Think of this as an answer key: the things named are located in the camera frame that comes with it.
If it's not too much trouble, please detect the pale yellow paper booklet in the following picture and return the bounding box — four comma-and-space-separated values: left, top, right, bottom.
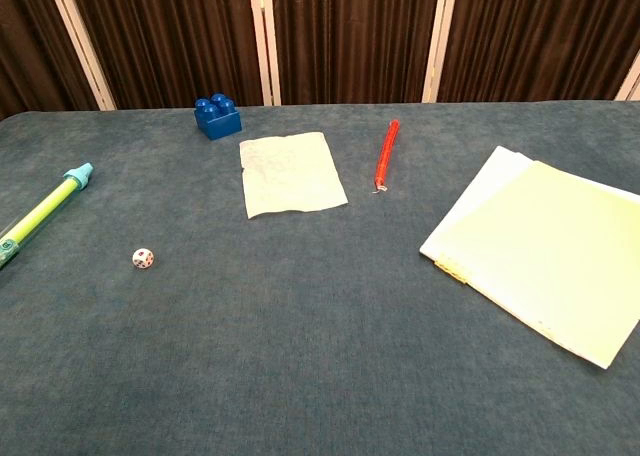
418, 145, 640, 371

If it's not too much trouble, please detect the green and teal tube toy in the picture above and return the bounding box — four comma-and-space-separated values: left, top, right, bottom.
0, 162, 95, 271

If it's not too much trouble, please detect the blue toy building brick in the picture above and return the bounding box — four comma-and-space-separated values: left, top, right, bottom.
193, 93, 243, 141

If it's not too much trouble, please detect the red transparent plastic tube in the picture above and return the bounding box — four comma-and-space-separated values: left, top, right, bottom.
372, 119, 401, 194

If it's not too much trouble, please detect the crumpled white paper sheet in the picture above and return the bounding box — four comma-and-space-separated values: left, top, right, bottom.
238, 131, 349, 220

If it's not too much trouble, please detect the dark brown folding screen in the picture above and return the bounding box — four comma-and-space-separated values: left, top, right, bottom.
0, 0, 640, 121

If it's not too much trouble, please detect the small white die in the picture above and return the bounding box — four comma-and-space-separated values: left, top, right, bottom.
131, 247, 156, 271

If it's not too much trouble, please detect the blue table cloth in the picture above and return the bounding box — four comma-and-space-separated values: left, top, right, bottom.
0, 99, 640, 456

